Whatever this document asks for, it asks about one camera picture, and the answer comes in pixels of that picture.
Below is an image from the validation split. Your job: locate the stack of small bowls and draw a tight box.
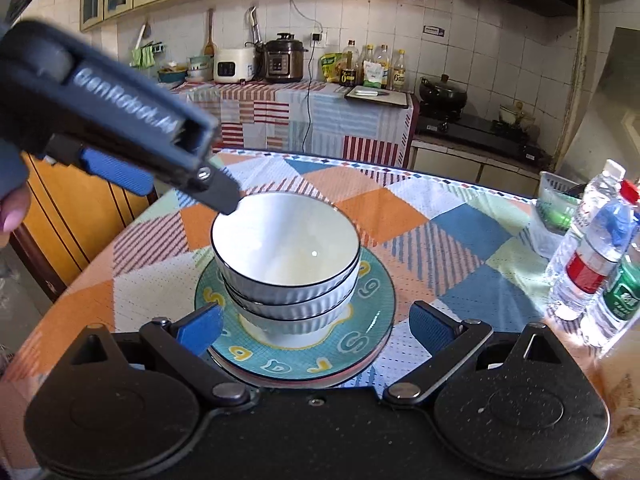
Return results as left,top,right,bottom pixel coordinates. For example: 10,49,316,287
187,54,215,82

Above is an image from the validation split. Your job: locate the white rice cooker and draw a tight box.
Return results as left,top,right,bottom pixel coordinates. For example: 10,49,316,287
213,47,257,84

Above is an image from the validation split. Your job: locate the white plastic basket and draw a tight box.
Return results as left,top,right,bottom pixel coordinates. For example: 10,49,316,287
537,170,587,237

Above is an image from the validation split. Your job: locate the water bottle green label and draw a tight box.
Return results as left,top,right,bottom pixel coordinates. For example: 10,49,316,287
579,240,640,349

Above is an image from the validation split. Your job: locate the person's left hand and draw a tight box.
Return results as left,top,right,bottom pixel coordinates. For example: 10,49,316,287
0,189,24,247

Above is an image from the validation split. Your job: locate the wooden spatula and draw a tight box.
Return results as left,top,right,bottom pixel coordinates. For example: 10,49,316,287
202,7,217,59

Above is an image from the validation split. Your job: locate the white ribbed bowl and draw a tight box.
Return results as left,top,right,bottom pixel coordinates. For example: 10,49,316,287
224,259,360,321
210,192,361,294
237,289,359,350

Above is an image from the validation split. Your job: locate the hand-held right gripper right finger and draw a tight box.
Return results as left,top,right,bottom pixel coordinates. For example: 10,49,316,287
383,301,564,406

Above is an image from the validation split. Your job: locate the clear plastic container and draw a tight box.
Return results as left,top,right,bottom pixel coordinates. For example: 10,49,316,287
528,200,577,259

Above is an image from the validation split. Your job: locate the dark sauce bottle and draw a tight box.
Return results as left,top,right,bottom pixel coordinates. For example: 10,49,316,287
339,39,359,87

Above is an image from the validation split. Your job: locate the teal fried egg plate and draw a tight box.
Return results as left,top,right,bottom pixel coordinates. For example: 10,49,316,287
194,247,397,382

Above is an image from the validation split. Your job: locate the white packet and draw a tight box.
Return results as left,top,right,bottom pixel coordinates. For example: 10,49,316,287
362,59,386,89

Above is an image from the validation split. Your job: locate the small pot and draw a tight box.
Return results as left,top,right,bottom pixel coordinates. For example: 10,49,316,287
497,101,537,127

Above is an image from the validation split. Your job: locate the yellow green packet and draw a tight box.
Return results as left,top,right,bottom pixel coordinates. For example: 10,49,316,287
319,52,351,84

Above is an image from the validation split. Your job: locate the white handheld kitchen tool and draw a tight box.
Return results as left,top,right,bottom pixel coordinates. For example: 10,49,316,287
244,5,264,47

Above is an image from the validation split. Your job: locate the water bottle blue red label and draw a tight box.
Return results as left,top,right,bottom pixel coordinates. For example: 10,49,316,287
547,179,640,322

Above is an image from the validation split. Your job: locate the black wok with lid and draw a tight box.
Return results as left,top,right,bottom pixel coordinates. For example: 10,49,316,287
418,73,469,111

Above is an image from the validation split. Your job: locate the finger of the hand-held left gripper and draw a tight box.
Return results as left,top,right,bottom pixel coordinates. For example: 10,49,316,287
46,135,154,196
154,164,241,216

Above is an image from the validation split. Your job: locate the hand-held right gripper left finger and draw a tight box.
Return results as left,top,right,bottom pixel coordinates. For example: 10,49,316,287
70,302,251,409

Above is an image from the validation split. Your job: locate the green object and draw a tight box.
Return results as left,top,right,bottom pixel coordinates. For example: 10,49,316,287
544,206,574,229

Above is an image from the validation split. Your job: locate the green hanging cloth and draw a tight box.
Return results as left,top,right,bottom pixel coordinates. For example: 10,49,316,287
130,44,157,69

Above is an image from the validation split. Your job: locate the yellowed vertical pipe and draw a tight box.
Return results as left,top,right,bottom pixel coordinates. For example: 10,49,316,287
574,0,602,162

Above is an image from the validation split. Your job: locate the dark electric pressure cooker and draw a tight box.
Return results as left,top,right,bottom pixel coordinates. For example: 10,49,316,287
261,33,309,84

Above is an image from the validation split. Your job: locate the clear water bottle white label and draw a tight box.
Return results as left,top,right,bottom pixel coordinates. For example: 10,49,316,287
544,158,627,287

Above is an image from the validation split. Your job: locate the black gas stove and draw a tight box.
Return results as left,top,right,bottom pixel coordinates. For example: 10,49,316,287
414,109,547,162

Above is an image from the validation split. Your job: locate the striped patchwork counter cloth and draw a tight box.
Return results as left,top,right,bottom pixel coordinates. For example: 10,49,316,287
172,79,417,169

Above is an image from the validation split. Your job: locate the dark cutting board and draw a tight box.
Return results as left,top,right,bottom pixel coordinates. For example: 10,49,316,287
343,84,409,109

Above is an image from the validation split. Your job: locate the orange wooden cabinet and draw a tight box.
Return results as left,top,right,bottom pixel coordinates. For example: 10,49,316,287
10,151,159,302

